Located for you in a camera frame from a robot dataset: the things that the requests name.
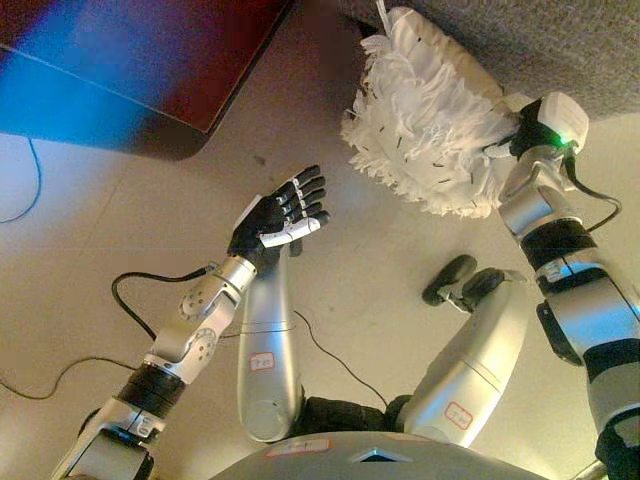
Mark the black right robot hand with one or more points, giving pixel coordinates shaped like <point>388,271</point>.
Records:
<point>560,117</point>

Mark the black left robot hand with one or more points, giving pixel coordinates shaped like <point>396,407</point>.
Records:
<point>270,220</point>

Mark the white fringed throw pillow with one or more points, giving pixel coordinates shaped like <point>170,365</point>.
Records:
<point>430,135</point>

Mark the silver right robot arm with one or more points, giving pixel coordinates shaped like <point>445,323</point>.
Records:
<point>590,310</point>

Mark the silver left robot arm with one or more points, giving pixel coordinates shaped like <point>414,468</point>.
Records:
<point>190,330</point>

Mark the grey fabric tub armchair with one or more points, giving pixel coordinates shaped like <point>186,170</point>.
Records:
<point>525,45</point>

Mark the silver right robot leg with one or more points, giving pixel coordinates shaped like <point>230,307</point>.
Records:
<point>470,360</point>

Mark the grey robot torso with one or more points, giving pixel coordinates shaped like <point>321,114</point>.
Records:
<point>380,457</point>

